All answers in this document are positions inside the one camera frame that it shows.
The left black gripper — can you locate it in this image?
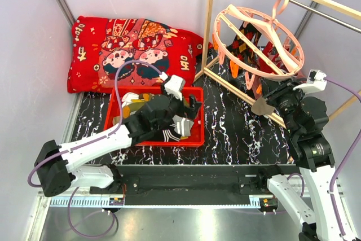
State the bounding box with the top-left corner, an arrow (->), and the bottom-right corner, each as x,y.
154,84 -> 201,132

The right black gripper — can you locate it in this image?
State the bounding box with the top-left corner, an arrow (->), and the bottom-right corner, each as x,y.
259,76 -> 306,135

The pink round clip hanger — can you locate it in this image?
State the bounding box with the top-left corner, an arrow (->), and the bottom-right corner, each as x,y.
213,0 -> 305,98

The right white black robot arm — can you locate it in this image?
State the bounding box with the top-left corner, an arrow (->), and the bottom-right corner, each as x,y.
256,78 -> 360,240

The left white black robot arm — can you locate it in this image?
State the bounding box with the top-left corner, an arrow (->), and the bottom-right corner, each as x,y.
31,95 -> 202,197

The red plastic basket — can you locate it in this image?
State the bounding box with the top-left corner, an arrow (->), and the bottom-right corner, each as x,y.
103,86 -> 205,147

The black white striped sock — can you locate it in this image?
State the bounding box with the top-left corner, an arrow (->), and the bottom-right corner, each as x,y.
151,129 -> 181,142

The olive green sock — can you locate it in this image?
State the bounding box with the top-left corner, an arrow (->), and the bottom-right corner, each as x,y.
122,97 -> 151,119

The red patterned sock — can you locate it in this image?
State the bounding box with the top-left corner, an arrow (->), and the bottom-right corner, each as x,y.
259,42 -> 287,74

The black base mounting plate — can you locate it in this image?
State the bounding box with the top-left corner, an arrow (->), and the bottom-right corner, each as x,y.
55,163 -> 311,195

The black argyle sock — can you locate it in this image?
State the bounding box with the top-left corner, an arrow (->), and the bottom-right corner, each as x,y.
227,23 -> 261,68

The metal hanging rod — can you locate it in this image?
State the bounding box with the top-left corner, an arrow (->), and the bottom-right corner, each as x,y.
219,0 -> 361,34

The red cartoon print pillow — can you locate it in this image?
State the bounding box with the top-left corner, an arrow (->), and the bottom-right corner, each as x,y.
67,16 -> 204,93

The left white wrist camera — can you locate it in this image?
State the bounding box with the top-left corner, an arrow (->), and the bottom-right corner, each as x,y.
160,72 -> 186,100

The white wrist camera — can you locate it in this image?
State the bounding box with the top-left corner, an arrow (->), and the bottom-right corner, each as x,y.
293,69 -> 327,94
160,72 -> 186,100

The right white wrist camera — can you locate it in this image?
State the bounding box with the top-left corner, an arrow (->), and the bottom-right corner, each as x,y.
293,69 -> 327,94

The wooden drying rack frame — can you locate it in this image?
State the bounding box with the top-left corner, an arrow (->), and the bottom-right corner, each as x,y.
193,0 -> 361,165

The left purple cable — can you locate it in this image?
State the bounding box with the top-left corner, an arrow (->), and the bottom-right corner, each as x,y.
27,60 -> 167,238

